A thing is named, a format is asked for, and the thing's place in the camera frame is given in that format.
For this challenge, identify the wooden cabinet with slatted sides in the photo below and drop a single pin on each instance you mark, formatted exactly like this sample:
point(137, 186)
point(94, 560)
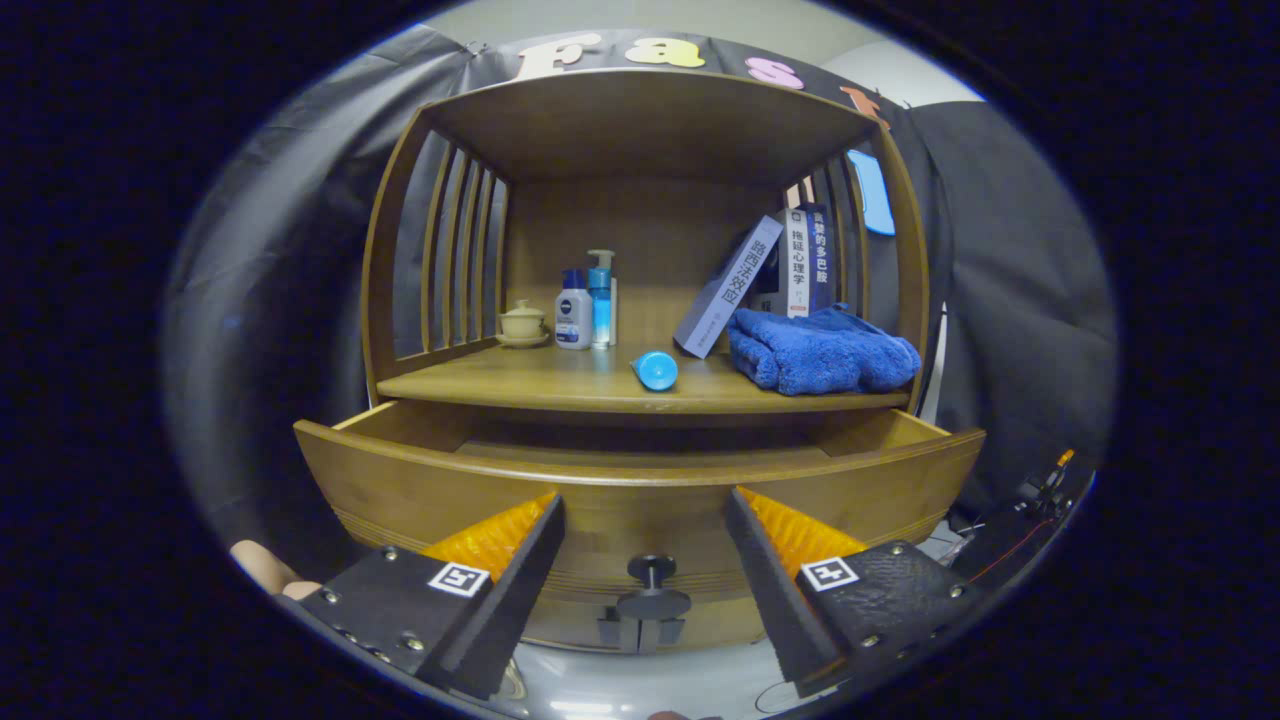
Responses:
point(640, 220)

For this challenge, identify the wooden drawer with black knob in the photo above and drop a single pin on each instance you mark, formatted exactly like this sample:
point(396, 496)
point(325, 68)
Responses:
point(620, 510)

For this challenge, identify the blue folded towel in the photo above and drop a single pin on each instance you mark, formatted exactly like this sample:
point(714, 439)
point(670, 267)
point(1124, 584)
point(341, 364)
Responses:
point(820, 355)

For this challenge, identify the black and orange device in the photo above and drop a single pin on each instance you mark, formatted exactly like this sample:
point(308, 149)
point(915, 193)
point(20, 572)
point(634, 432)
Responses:
point(1045, 485)

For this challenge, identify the grey leaning book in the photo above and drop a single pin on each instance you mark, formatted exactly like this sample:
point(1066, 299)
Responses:
point(730, 285)

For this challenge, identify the black backdrop cloth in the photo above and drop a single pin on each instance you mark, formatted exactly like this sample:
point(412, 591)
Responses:
point(1000, 250)

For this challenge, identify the wooden cabinet door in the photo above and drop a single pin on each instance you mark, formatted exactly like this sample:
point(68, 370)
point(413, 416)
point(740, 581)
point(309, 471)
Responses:
point(575, 636)
point(715, 628)

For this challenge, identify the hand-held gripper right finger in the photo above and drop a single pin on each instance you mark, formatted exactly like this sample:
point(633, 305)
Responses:
point(775, 590)

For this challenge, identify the white lotion bottle blue cap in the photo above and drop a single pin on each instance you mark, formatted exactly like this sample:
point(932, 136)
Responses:
point(573, 320)

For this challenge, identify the dark blue spine book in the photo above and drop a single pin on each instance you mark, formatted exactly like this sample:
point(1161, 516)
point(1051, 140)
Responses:
point(820, 255)

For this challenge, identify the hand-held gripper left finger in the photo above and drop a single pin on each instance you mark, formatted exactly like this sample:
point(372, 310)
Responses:
point(510, 610)

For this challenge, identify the blue pump bottle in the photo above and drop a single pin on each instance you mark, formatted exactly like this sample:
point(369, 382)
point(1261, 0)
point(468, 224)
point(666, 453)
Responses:
point(601, 305)

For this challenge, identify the white spine book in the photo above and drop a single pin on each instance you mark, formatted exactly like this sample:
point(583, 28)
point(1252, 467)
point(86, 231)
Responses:
point(798, 265)

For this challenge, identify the blue and white cream tube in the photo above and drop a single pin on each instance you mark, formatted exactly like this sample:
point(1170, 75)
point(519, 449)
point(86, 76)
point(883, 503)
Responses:
point(657, 372)

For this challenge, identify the beige lidded teacup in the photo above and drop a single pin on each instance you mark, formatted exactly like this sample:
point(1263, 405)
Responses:
point(522, 323)

